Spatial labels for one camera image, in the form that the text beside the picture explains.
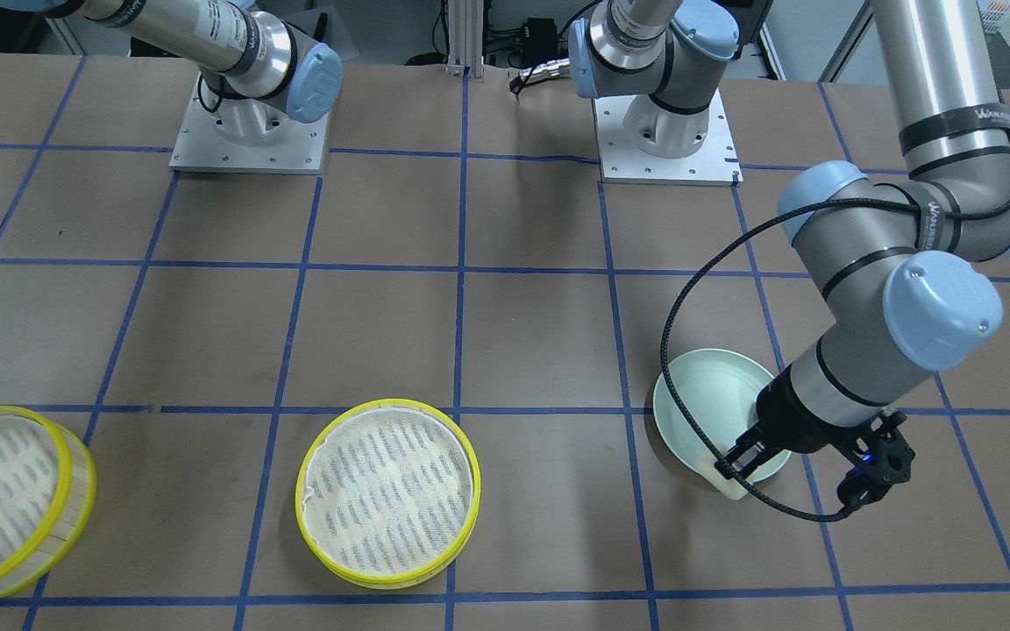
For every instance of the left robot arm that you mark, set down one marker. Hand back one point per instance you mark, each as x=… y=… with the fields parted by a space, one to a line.
x=894 y=262

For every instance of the aluminium frame post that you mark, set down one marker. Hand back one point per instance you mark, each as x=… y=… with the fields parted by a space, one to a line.
x=465 y=38

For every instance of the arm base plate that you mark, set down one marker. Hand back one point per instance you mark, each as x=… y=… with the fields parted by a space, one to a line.
x=241 y=136
x=640 y=143

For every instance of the yellow bamboo steamer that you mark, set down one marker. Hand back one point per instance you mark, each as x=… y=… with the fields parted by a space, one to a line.
x=388 y=494
x=48 y=486

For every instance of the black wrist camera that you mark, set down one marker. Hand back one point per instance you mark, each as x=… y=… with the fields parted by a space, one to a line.
x=880 y=457

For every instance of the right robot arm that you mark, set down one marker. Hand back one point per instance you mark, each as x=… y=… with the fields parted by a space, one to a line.
x=243 y=55

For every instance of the light green plate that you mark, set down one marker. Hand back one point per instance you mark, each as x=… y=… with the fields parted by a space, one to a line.
x=719 y=389

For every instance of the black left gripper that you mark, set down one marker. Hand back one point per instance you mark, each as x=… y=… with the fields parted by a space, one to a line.
x=791 y=410

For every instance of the white bun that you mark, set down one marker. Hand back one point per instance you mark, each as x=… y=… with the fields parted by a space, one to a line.
x=728 y=486

